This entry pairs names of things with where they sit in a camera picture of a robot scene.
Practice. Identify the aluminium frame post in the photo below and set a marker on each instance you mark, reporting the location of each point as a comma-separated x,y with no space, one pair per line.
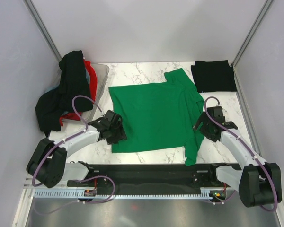
41,25
255,26

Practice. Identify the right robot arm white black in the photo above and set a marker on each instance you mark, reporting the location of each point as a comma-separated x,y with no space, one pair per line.
257,182

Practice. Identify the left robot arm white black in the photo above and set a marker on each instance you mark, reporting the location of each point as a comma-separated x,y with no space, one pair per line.
48,162

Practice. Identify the folded black t shirt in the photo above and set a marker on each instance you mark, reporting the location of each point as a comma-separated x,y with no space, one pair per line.
213,76

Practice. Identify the clear plastic bin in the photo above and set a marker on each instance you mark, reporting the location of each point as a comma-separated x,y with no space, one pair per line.
82,104

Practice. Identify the white slotted cable duct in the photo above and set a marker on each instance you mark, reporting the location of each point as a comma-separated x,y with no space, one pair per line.
84,194

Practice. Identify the right aluminium frame post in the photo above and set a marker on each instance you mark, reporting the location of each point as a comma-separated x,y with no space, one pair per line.
255,26

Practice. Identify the red t shirt in bin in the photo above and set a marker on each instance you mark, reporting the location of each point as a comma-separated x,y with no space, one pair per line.
92,81

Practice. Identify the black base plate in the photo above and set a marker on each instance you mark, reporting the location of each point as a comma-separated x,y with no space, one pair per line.
151,179

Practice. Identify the left aluminium frame post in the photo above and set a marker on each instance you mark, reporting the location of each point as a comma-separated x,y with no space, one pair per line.
41,25

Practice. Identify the black t shirt in bin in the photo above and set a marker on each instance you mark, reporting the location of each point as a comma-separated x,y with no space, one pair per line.
57,102

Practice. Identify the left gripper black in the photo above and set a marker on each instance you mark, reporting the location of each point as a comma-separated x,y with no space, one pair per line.
120,135

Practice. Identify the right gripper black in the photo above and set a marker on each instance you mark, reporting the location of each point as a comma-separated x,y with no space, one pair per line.
203,118

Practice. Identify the green t shirt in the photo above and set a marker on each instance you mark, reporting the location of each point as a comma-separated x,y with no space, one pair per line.
159,115

